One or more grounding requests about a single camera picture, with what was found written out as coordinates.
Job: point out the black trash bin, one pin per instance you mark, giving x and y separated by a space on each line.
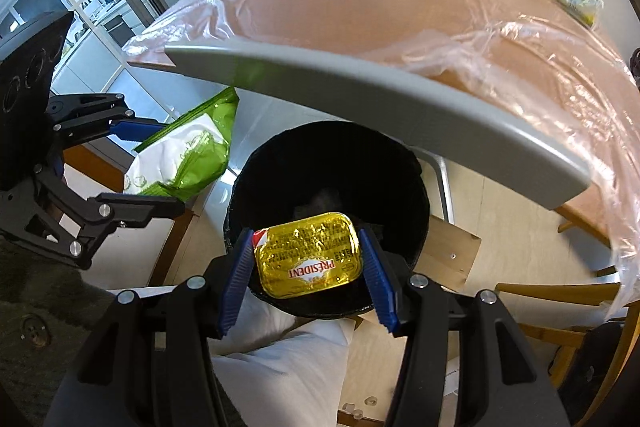
305 194

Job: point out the gold butter packet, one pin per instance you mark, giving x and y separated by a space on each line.
308 255

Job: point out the grey chair backrest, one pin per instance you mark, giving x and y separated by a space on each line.
417 111

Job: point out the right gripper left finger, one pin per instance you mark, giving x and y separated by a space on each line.
147 362

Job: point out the green snack bag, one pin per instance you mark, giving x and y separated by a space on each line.
187 155

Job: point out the white pillow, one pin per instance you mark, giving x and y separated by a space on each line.
278 370

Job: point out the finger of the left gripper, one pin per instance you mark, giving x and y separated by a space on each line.
81 118
45 216

